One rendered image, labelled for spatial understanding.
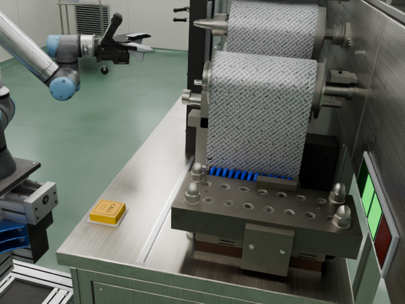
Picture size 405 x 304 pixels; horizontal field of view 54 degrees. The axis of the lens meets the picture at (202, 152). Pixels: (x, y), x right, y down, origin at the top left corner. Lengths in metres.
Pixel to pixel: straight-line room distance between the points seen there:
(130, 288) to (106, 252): 0.10
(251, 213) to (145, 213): 0.33
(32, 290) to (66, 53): 1.02
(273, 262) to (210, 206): 0.18
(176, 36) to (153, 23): 0.41
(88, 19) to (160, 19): 1.25
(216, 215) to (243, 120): 0.24
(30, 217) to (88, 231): 0.45
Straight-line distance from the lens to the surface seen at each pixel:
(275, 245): 0.87
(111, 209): 1.06
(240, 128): 0.97
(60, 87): 1.33
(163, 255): 0.95
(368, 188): 0.71
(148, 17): 6.88
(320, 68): 0.96
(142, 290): 0.97
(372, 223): 0.66
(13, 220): 1.52
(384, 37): 0.80
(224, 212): 0.87
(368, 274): 1.39
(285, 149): 0.99
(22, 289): 1.95
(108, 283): 1.00
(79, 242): 1.01
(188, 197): 0.88
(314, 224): 0.88
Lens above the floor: 1.53
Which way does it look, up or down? 27 degrees down
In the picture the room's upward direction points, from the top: 3 degrees clockwise
